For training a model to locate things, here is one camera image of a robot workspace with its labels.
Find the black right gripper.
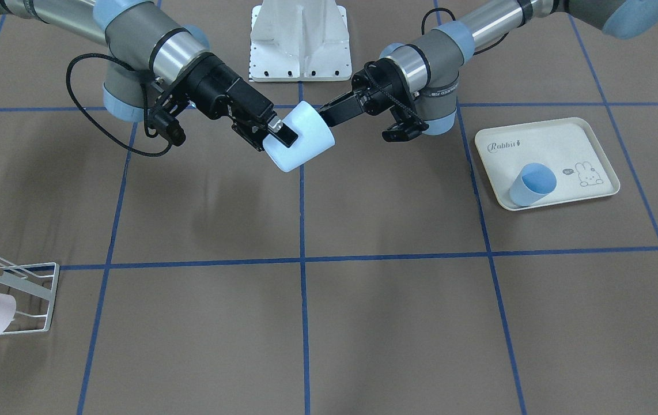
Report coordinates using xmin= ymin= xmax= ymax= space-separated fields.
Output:
xmin=181 ymin=53 xmax=299 ymax=152

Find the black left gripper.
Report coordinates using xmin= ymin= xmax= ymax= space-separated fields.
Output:
xmin=319 ymin=59 xmax=429 ymax=142

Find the blue plastic cup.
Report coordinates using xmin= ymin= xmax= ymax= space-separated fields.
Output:
xmin=509 ymin=163 xmax=557 ymax=207
xmin=263 ymin=101 xmax=336 ymax=172

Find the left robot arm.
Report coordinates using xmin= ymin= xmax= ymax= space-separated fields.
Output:
xmin=319 ymin=1 xmax=658 ymax=142

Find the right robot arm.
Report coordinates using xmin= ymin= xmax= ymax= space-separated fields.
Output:
xmin=0 ymin=1 xmax=298 ymax=152

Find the cream plastic tray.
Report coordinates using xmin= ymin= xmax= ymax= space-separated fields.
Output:
xmin=474 ymin=116 xmax=621 ymax=211

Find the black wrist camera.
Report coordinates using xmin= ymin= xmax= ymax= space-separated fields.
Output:
xmin=226 ymin=78 xmax=275 ymax=126

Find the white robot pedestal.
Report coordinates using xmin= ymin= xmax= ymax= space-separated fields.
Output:
xmin=248 ymin=1 xmax=352 ymax=82

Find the black camera cable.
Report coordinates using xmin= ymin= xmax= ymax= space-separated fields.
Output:
xmin=65 ymin=53 xmax=187 ymax=157

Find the white wire cup rack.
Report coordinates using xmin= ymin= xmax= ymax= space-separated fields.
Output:
xmin=0 ymin=256 xmax=60 ymax=336

